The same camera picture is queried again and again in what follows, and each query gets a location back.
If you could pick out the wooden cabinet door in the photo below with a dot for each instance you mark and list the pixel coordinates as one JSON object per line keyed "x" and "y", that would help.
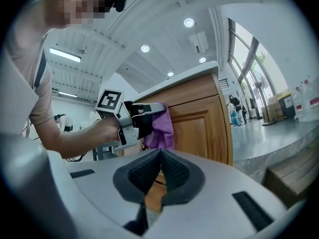
{"x": 194, "y": 133}

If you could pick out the cardboard boxes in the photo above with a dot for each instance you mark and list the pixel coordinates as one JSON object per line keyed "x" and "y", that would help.
{"x": 271, "y": 108}

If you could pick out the person's beige shirt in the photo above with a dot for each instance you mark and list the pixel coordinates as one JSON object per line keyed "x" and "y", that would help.
{"x": 25, "y": 66}

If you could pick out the ceiling smoke detector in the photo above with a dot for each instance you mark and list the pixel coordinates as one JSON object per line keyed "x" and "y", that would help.
{"x": 83, "y": 50}

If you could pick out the black bin with yellow lid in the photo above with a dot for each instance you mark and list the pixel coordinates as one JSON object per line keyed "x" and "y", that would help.
{"x": 286, "y": 106}

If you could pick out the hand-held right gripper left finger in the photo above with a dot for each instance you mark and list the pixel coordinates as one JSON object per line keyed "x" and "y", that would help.
{"x": 99, "y": 190}

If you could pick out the white ceiling air conditioner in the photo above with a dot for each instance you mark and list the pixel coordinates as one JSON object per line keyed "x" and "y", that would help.
{"x": 199, "y": 41}

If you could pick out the large window frame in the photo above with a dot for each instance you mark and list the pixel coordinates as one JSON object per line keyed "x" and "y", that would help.
{"x": 249, "y": 58}

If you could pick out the round ceiling downlight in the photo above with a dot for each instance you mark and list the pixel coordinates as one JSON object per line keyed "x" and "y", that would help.
{"x": 170, "y": 74}
{"x": 145, "y": 48}
{"x": 202, "y": 59}
{"x": 189, "y": 22}

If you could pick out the group of clear water bottles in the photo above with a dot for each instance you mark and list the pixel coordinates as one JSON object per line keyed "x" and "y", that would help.
{"x": 306, "y": 101}

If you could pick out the long ceiling tube light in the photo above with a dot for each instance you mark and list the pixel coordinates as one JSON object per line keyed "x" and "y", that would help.
{"x": 64, "y": 55}

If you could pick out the person's left forearm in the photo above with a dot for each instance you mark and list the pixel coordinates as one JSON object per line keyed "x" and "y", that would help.
{"x": 87, "y": 136}

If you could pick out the black standing fan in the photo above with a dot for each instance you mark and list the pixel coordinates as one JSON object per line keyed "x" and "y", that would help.
{"x": 260, "y": 83}

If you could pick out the purple cloth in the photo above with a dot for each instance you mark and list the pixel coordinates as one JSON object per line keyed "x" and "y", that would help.
{"x": 162, "y": 128}

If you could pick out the wooden vanity cabinet frame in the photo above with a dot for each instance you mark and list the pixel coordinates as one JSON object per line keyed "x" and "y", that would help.
{"x": 194, "y": 88}

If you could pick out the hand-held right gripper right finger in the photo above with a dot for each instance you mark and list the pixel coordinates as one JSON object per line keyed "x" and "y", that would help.
{"x": 214, "y": 183}

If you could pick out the wooden slatted platform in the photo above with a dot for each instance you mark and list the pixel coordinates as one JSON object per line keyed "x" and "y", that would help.
{"x": 291, "y": 175}

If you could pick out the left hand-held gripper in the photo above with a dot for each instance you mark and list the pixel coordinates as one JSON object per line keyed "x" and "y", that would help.
{"x": 109, "y": 101}

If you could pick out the person's head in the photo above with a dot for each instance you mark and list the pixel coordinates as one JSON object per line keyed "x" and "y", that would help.
{"x": 72, "y": 4}

